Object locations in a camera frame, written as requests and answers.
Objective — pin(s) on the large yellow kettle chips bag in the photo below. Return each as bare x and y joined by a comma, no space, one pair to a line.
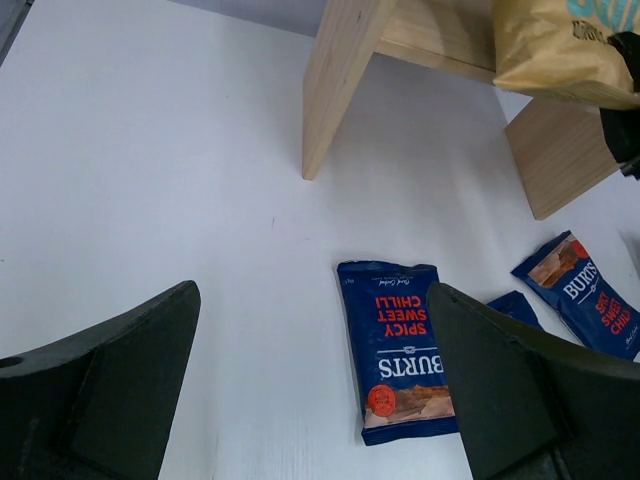
560,49

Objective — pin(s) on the right blue Burts chips bag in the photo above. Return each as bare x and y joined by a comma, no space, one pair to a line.
563,274

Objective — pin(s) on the left blue Burts chips bag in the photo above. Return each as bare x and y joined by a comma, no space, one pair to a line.
400,377

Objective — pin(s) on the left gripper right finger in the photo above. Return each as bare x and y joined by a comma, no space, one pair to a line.
530,405

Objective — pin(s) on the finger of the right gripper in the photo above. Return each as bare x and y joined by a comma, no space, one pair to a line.
621,123

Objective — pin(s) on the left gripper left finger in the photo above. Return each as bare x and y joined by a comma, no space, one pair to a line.
99,404

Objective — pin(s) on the wooden two-tier shelf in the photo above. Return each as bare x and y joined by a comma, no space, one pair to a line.
559,149

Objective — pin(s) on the middle blue Burts chips bag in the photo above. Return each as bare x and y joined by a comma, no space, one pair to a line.
515,305

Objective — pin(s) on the blue burts chips bag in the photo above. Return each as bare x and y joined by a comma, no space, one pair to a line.
400,377
515,305
563,274

